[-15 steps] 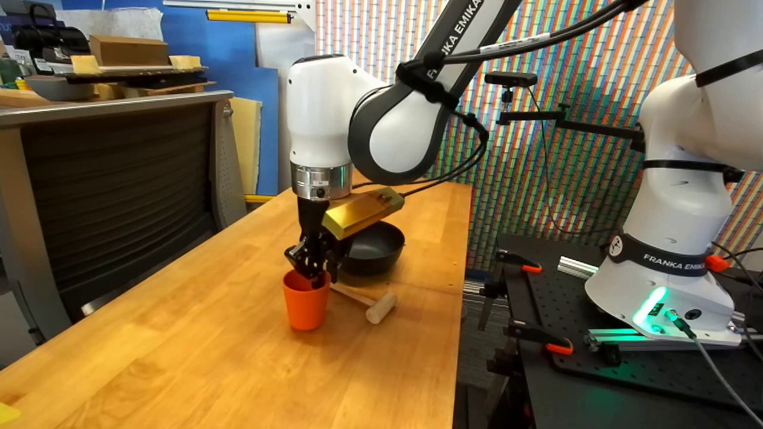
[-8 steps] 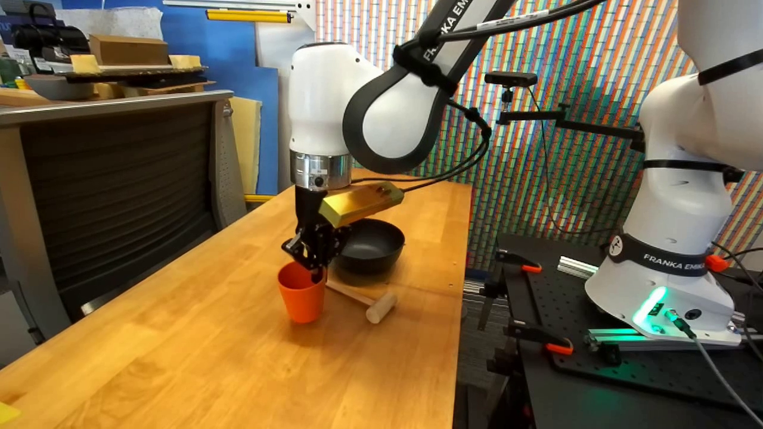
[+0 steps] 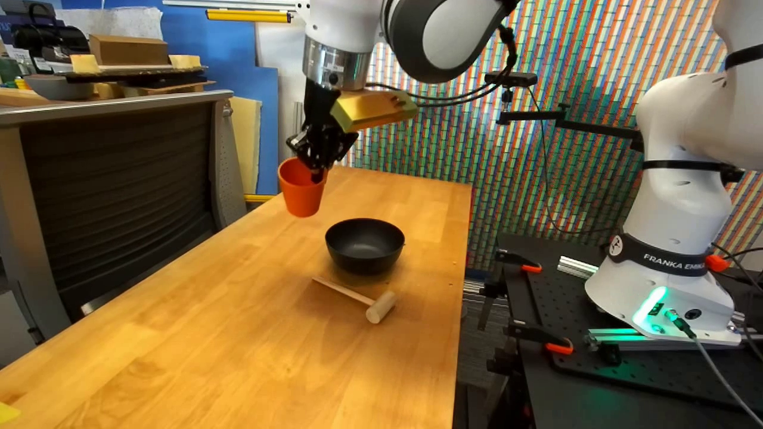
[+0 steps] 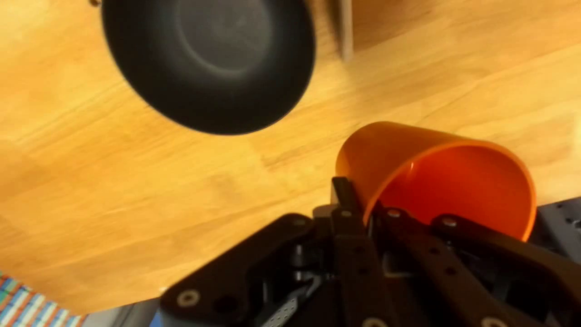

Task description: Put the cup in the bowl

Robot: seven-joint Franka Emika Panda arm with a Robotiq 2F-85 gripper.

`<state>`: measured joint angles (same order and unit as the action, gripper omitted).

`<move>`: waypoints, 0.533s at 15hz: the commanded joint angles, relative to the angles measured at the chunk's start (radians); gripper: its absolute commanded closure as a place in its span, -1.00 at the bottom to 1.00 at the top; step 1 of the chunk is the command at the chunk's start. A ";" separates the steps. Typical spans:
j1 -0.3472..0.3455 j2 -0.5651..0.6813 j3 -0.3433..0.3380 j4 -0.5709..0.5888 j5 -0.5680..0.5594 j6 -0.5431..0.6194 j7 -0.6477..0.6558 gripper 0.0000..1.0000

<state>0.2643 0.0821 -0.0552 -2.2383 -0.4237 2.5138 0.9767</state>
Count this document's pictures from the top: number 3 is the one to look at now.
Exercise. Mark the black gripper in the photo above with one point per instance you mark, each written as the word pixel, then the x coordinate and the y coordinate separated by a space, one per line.
pixel 323 132

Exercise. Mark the red plastic cup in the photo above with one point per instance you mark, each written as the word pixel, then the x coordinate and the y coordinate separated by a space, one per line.
pixel 300 193

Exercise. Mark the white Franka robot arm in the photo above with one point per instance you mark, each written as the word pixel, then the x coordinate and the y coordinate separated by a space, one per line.
pixel 683 198

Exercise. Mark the black bowl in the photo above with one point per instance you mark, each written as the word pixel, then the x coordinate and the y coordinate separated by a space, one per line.
pixel 362 247

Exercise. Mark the beige foam panel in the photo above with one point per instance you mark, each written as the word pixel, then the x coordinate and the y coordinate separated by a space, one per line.
pixel 246 143

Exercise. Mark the blue board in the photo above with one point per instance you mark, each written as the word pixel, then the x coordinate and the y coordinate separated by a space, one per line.
pixel 238 62

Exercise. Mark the small wooden mallet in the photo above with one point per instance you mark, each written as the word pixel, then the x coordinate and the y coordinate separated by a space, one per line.
pixel 379 307

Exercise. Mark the yellow bar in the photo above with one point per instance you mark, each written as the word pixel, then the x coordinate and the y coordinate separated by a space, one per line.
pixel 246 14

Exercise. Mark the grey mesh office chair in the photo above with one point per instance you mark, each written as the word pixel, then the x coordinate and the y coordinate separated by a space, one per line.
pixel 120 198

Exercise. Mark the flat wooden plank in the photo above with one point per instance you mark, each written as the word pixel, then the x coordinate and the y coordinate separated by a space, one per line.
pixel 120 70

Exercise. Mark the large wooden box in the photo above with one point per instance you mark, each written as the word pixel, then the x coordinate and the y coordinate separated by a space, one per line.
pixel 126 48

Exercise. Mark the multicolour patterned screen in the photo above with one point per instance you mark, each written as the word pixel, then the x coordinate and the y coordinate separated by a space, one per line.
pixel 556 182

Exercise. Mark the black bag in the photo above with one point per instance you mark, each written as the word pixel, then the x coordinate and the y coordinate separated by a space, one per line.
pixel 49 37

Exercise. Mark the black perforated robot table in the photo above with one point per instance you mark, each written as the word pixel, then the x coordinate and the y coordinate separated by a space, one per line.
pixel 572 381

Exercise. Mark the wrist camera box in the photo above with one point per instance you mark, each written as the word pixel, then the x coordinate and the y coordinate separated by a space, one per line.
pixel 373 109

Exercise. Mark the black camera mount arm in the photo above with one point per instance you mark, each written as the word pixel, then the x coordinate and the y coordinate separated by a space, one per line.
pixel 556 120

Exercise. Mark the aluminium rail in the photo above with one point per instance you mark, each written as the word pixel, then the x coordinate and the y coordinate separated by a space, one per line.
pixel 674 339

